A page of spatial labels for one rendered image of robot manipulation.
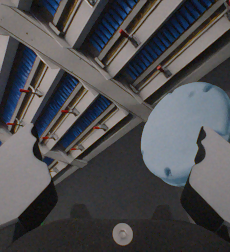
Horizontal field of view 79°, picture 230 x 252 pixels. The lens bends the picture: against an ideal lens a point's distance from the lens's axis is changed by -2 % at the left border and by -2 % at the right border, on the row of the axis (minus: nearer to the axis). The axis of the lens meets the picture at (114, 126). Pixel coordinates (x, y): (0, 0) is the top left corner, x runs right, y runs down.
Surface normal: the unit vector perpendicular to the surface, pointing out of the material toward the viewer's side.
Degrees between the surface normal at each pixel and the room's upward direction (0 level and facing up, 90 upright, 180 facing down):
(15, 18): 90
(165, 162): 8
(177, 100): 8
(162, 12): 60
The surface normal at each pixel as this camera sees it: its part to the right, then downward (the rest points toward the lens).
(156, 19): -0.37, 0.42
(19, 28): 0.01, 0.73
